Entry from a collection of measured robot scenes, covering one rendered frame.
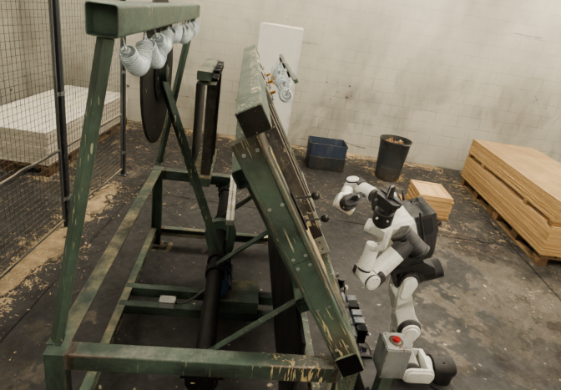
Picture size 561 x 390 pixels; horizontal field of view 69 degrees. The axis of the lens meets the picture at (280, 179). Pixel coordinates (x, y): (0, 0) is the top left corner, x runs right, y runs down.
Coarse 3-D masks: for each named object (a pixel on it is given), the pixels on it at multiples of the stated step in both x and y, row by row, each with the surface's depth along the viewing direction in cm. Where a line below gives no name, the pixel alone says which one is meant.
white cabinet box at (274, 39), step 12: (264, 24) 545; (276, 24) 576; (264, 36) 551; (276, 36) 550; (288, 36) 550; (300, 36) 549; (264, 48) 557; (276, 48) 556; (288, 48) 556; (300, 48) 555; (264, 60) 563; (276, 60) 562; (288, 60) 561; (276, 96) 580; (276, 108) 587; (288, 108) 586; (288, 120) 593
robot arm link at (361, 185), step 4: (352, 176) 264; (356, 176) 263; (348, 180) 260; (352, 180) 259; (356, 180) 259; (360, 180) 259; (364, 180) 259; (356, 184) 259; (360, 184) 258; (364, 184) 256; (368, 184) 256; (356, 188) 258; (360, 188) 256; (364, 188) 253; (368, 188) 250; (372, 188) 249; (376, 188) 250; (356, 192) 260; (364, 192) 251; (368, 192) 248
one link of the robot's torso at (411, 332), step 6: (390, 324) 262; (390, 330) 262; (396, 330) 255; (402, 330) 242; (408, 330) 241; (414, 330) 241; (408, 336) 242; (414, 336) 242; (408, 342) 244; (414, 360) 257; (408, 366) 256; (414, 366) 256
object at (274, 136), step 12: (288, 72) 214; (288, 84) 216; (276, 132) 224; (276, 144) 227; (276, 156) 229; (288, 156) 230; (288, 168) 233; (288, 180) 236; (300, 180) 242; (300, 192) 239; (300, 204) 242; (312, 216) 246; (312, 228) 249; (324, 240) 253; (324, 252) 256
